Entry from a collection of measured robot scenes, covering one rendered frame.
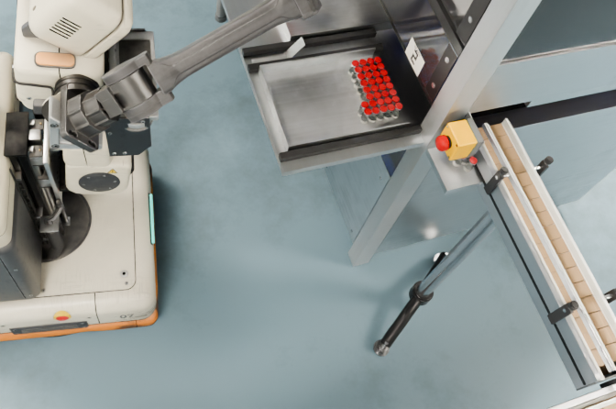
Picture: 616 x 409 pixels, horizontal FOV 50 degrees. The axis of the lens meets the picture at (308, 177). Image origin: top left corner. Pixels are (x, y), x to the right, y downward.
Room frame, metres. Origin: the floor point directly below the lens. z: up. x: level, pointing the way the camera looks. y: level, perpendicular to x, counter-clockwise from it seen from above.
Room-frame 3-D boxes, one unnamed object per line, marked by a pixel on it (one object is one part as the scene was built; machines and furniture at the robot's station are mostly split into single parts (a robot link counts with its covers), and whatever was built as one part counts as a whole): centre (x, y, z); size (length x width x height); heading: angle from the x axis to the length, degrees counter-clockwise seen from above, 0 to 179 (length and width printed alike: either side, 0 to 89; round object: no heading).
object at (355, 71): (1.14, -0.07, 0.90); 0.18 x 0.02 x 0.05; 35
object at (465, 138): (1.02, -0.33, 1.00); 0.08 x 0.07 x 0.07; 125
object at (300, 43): (1.17, 0.19, 0.91); 0.14 x 0.03 x 0.06; 125
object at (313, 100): (1.09, 0.01, 0.90); 0.34 x 0.26 x 0.04; 125
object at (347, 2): (1.43, 0.11, 0.90); 0.34 x 0.26 x 0.04; 125
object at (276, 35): (1.26, 0.07, 0.87); 0.70 x 0.48 x 0.02; 35
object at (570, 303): (0.87, -0.61, 0.92); 0.69 x 0.15 x 0.16; 35
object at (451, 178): (1.03, -0.37, 0.87); 0.14 x 0.13 x 0.02; 125
